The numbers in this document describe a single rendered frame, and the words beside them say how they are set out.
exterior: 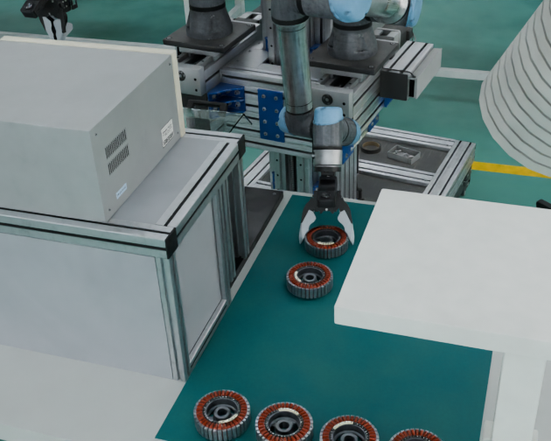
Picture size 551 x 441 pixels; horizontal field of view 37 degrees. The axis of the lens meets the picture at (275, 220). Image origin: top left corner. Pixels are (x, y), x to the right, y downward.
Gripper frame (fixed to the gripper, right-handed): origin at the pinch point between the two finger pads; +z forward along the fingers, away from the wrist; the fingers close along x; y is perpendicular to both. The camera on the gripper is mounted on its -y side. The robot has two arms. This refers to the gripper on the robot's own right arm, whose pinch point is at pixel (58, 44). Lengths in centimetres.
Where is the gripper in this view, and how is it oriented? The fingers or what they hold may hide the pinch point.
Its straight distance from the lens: 246.8
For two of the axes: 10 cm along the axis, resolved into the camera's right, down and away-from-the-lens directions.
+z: 0.4, 8.3, 5.5
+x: -9.0, -2.1, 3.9
